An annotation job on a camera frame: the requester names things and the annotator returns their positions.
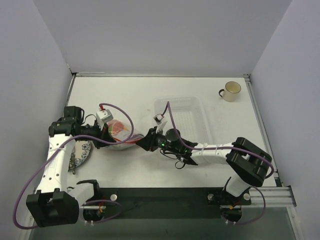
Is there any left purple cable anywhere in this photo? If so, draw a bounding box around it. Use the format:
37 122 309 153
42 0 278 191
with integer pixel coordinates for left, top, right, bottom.
12 102 135 230

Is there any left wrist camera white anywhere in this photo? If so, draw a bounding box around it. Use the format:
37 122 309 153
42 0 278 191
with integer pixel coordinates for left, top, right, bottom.
95 109 114 130

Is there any purple cable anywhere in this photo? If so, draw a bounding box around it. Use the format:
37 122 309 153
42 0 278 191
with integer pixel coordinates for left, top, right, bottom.
161 101 275 179
12 102 135 230

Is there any white plastic basket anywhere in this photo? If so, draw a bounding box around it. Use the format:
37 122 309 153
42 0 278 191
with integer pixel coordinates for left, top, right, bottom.
154 96 214 144

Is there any blue floral plate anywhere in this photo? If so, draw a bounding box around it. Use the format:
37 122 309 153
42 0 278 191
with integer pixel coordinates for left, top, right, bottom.
71 141 92 170

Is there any cream enamel mug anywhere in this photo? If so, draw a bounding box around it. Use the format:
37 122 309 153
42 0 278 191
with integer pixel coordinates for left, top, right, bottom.
218 81 242 102

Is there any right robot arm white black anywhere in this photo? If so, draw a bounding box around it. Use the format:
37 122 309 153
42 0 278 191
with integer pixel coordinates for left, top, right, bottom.
136 127 272 204

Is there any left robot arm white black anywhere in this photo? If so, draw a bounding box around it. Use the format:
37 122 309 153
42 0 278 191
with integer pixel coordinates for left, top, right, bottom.
26 106 115 228

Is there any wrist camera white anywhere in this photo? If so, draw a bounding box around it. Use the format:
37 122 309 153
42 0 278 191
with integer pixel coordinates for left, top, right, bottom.
95 109 114 130
153 113 168 134

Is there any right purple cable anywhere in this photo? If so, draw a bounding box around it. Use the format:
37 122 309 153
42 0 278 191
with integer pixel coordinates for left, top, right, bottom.
161 101 275 179

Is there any fake watermelon slice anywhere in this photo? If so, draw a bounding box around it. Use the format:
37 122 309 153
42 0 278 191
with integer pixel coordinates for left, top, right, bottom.
107 119 127 136

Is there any clear zip top bag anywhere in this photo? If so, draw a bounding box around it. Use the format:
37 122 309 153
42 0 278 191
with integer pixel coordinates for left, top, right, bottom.
108 122 144 151

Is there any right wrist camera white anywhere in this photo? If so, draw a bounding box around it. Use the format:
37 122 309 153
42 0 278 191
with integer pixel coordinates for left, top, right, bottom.
153 113 168 134

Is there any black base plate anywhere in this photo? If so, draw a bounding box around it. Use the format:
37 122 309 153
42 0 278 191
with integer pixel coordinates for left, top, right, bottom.
80 187 251 222

